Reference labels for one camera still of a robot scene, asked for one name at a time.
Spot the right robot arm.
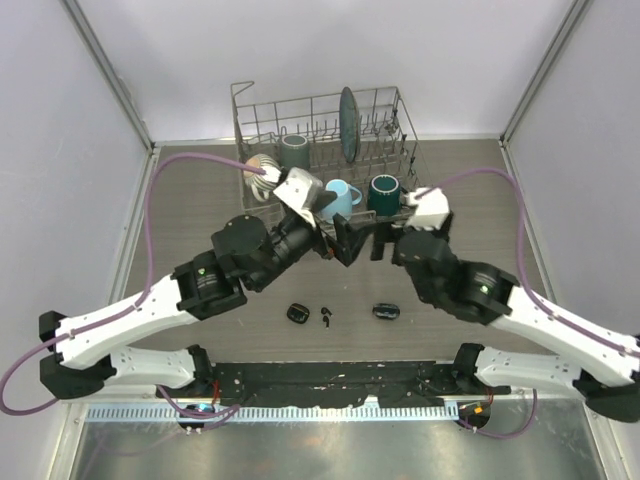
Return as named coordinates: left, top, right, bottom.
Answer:
left=371, top=225, right=639, bottom=423

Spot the purple cable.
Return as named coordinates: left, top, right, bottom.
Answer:
left=0, top=152, right=266, bottom=416
left=424, top=167, right=640, bottom=359

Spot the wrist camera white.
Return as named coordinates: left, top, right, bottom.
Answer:
left=273, top=167, right=324, bottom=228
left=401, top=187, right=451, bottom=231

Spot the black earbud with stem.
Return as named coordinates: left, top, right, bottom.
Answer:
left=321, top=307, right=332, bottom=328

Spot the light blue mug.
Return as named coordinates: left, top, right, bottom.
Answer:
left=318, top=179, right=363, bottom=223

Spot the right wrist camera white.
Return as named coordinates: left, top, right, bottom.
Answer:
left=401, top=187, right=451, bottom=231

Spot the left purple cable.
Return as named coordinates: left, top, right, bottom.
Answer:
left=0, top=152, right=266, bottom=416

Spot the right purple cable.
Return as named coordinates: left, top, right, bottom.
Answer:
left=424, top=167, right=640, bottom=359

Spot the grey ceramic cup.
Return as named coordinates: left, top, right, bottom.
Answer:
left=279, top=134, right=310, bottom=170

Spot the striped ceramic mug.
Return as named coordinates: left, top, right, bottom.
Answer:
left=243, top=154, right=281, bottom=202

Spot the dark teal plate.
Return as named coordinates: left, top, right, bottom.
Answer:
left=339, top=86, right=361, bottom=164

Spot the dark green mug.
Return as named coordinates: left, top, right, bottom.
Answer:
left=367, top=174, right=402, bottom=216

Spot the small black earbud case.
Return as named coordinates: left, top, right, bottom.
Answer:
left=286, top=303, right=310, bottom=325

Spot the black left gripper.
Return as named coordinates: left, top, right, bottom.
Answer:
left=251, top=193, right=377, bottom=293

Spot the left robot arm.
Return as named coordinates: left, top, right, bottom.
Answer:
left=39, top=210, right=376, bottom=400

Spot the white slotted cable duct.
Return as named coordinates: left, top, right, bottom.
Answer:
left=85, top=401, right=459, bottom=424

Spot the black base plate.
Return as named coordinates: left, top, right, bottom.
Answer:
left=166, top=361, right=511, bottom=409

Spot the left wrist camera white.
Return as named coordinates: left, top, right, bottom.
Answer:
left=273, top=167, right=324, bottom=228

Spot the metal wire dish rack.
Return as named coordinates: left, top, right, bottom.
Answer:
left=230, top=81, right=428, bottom=193

